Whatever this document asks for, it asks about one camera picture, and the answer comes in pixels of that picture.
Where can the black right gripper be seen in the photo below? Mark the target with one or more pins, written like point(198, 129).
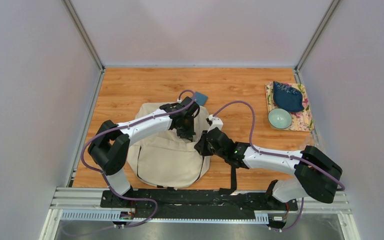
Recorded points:
point(200, 147)

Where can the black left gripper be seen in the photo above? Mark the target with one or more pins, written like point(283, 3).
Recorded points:
point(189, 135)

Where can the beige canvas backpack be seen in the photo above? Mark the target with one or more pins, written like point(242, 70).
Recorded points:
point(165, 160)

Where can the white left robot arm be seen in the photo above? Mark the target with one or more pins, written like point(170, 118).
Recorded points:
point(107, 151)

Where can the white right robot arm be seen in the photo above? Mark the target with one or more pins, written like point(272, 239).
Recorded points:
point(313, 173)

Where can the light green ceramic bowl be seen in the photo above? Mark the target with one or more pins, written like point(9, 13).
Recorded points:
point(279, 119)

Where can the dark blue embroidered pouch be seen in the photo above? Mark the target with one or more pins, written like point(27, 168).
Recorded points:
point(287, 97)

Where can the floral placemat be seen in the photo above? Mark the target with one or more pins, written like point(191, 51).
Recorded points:
point(301, 121)

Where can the clear drinking glass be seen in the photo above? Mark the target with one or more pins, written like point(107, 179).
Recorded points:
point(314, 140)

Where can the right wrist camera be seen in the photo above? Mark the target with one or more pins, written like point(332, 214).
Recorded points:
point(214, 122)

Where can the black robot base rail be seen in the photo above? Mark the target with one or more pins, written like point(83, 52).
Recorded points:
point(201, 205)

